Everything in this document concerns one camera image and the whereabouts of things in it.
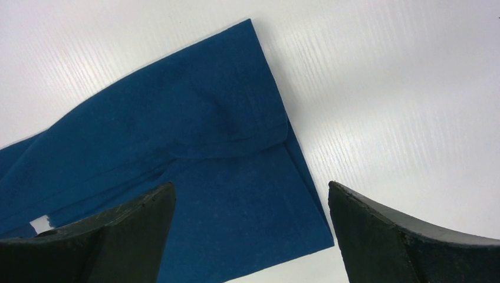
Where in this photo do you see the navy blue printed t-shirt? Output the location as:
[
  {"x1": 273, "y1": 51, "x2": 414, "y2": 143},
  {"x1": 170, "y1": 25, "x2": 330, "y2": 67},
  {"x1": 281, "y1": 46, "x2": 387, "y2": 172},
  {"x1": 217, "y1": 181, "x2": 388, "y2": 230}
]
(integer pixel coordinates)
[{"x1": 1, "y1": 19, "x2": 334, "y2": 282}]

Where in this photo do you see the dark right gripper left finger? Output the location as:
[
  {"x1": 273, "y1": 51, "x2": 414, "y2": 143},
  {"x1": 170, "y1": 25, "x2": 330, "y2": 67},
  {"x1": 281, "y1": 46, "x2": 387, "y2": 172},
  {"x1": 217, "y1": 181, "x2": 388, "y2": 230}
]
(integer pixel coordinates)
[{"x1": 1, "y1": 183, "x2": 176, "y2": 282}]

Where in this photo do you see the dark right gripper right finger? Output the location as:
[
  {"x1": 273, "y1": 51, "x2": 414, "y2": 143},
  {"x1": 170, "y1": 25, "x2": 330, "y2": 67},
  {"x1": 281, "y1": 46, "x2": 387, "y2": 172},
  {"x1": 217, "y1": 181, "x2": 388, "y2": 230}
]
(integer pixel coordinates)
[{"x1": 328, "y1": 182, "x2": 499, "y2": 282}]

